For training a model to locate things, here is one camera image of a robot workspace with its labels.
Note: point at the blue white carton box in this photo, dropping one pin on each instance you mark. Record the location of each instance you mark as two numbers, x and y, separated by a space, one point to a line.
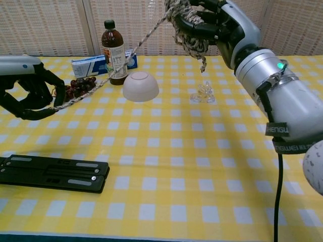
85 66

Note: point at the yellow white checked tablecloth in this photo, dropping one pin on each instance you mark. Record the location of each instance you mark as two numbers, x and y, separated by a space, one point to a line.
176 151

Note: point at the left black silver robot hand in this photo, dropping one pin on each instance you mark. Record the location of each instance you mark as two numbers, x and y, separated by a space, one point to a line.
22 66

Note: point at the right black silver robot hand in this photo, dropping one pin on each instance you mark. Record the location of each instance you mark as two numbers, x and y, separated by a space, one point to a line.
242 27

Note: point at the woven folding screen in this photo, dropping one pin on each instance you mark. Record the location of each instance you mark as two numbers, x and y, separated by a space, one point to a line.
63 25

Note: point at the dark glass bottle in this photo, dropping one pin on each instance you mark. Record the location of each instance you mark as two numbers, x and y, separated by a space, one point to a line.
112 43

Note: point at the upturned white bowl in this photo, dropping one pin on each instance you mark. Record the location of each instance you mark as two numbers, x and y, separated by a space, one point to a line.
141 88

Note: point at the bunch of dark red grapes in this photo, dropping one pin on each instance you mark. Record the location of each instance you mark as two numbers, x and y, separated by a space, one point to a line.
80 85

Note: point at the black folding stand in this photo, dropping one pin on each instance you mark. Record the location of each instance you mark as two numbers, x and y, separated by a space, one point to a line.
50 174

